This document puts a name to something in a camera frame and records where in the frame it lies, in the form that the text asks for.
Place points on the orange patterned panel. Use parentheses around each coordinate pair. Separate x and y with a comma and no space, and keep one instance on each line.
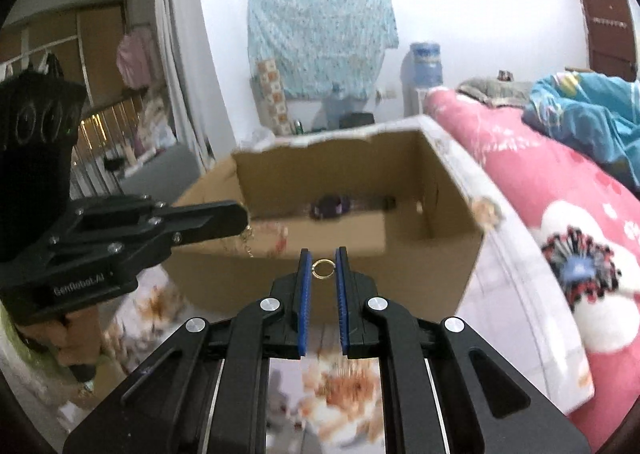
(272,94)

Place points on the teal hanging cloth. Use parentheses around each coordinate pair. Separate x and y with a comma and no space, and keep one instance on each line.
(320,34)

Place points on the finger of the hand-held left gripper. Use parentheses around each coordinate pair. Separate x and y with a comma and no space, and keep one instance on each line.
(220,229)
(200,211)

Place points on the pink hanging clothes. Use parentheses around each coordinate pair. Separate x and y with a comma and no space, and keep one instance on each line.
(136,59)

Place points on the blue patterned blanket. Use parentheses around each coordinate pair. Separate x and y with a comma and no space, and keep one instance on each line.
(590,119)

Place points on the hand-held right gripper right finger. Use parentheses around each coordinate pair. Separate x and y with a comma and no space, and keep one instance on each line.
(341,304)

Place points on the wooden wardrobe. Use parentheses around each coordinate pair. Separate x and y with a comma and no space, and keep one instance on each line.
(95,44)

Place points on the person's left hand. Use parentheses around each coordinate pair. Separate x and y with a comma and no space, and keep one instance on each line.
(80,339)

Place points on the pink floral blanket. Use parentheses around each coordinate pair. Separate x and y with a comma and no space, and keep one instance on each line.
(525,174)

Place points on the black bag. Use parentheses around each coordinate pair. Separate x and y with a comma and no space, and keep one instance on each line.
(357,120)

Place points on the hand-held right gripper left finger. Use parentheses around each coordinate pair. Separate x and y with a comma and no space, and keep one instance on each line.
(303,304)

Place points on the brown door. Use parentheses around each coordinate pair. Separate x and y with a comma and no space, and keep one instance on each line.
(607,24)

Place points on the white plastic bag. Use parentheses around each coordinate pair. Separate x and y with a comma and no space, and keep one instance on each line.
(257,136)

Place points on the brown cardboard box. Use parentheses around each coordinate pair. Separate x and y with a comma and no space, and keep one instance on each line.
(350,264)

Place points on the white water dispenser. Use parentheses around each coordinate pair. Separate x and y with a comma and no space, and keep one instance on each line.
(415,101)

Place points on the metal railing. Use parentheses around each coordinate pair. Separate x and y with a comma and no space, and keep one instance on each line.
(110,139)

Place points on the blue water bottle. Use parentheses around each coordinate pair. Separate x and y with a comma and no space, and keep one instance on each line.
(426,64)

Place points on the white curtain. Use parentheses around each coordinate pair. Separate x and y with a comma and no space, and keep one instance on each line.
(190,59)

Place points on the grey brown pillow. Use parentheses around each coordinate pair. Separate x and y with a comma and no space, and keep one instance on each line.
(492,91)

